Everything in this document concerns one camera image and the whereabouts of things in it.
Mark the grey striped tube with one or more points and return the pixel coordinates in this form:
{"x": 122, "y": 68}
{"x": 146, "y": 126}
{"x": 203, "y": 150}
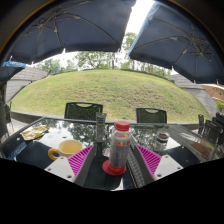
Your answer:
{"x": 101, "y": 126}

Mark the small dark ashtray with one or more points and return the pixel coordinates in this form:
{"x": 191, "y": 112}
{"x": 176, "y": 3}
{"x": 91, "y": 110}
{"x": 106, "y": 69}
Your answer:
{"x": 162, "y": 136}

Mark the group of black chairs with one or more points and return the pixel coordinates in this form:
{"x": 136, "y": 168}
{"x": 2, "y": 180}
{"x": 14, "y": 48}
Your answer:
{"x": 211, "y": 126}

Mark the clear red-capped drink bottle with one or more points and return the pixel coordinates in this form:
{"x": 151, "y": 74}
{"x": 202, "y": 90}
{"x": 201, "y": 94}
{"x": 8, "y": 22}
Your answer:
{"x": 119, "y": 146}

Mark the grey slatted metal table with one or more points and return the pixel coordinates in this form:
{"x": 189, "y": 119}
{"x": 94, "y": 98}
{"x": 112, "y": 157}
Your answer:
{"x": 200, "y": 141}

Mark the black mesh patio chair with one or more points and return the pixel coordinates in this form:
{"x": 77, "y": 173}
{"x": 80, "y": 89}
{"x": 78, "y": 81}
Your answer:
{"x": 151, "y": 115}
{"x": 83, "y": 111}

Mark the blue parasol with white print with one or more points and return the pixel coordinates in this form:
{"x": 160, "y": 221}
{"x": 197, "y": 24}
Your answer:
{"x": 11, "y": 68}

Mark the yellow crumpled packet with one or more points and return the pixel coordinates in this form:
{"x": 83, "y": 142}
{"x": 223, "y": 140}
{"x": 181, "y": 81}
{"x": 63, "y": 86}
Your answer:
{"x": 35, "y": 132}

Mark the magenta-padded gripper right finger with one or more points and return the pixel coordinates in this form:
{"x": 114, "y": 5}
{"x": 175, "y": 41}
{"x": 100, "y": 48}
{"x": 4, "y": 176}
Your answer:
{"x": 156, "y": 163}

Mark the large dark blue parasol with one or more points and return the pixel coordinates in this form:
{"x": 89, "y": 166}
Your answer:
{"x": 73, "y": 26}
{"x": 183, "y": 43}

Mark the beige parasol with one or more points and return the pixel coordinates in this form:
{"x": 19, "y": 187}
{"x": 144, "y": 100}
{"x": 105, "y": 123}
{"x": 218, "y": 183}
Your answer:
{"x": 215, "y": 92}

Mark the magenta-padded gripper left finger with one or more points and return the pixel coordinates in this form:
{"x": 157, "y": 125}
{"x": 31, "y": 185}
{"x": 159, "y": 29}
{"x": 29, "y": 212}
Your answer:
{"x": 75, "y": 163}

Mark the flat round red coaster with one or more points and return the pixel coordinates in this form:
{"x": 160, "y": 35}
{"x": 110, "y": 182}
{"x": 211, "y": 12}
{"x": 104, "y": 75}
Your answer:
{"x": 111, "y": 170}

